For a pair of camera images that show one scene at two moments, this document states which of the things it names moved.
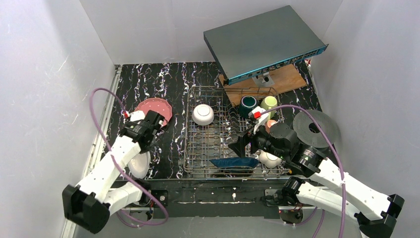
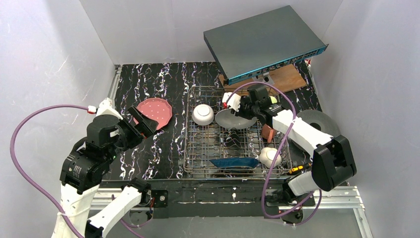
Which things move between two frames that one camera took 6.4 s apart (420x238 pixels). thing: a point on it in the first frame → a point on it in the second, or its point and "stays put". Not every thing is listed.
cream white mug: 268,159 stays put
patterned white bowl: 203,114 stays put
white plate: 139,166 → 229,121
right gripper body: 250,141 → 245,109
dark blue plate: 238,162 stays put
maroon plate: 157,105 stays put
